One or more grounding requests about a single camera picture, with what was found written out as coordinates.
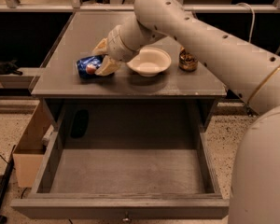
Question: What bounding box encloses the open grey top drawer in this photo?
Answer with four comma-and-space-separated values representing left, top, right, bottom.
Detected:
11, 134, 229, 220

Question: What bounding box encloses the cardboard box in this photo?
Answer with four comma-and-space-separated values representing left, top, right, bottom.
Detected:
13, 103, 51, 188

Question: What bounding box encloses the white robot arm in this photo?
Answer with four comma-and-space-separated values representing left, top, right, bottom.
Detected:
94, 0, 280, 224

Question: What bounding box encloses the white paper bowl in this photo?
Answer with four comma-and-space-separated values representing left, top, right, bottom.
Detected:
127, 47, 172, 77

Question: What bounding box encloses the blue pepsi can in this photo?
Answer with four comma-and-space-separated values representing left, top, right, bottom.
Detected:
76, 55, 104, 79

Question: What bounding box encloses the white cable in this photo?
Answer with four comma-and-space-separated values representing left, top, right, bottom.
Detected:
236, 2, 256, 45

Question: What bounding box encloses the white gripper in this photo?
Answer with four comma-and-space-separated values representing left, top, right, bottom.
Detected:
91, 24, 140, 77

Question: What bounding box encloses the black floor stand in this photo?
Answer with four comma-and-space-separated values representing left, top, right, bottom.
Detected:
0, 147, 14, 224

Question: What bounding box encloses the metal drawer knob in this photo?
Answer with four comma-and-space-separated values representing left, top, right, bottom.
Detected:
122, 214, 132, 224

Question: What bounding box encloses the black object on rail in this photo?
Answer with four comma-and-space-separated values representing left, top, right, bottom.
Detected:
0, 60, 22, 76

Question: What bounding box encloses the grey cabinet counter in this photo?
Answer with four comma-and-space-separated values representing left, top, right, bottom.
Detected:
31, 10, 227, 133

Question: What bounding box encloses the metal frame rail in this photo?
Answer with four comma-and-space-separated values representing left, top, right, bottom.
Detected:
0, 68, 45, 90

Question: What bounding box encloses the gold soda can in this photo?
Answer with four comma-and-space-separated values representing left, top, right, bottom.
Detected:
179, 48, 198, 72

